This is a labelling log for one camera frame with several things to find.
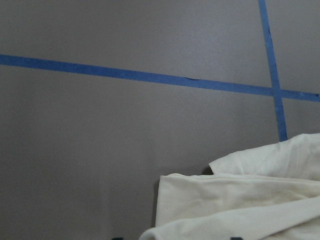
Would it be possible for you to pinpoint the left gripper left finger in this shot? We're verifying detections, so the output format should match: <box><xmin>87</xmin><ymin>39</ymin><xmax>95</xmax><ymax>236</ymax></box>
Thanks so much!
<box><xmin>111</xmin><ymin>237</ymin><xmax>124</xmax><ymax>240</ymax></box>

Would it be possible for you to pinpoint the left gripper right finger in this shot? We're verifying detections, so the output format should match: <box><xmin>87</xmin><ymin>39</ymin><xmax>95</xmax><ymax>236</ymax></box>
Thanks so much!
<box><xmin>230</xmin><ymin>237</ymin><xmax>243</xmax><ymax>240</ymax></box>

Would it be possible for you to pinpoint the cream long-sleeve printed shirt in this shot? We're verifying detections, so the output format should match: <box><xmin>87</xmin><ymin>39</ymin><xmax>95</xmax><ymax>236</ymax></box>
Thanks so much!
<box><xmin>141</xmin><ymin>133</ymin><xmax>320</xmax><ymax>240</ymax></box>

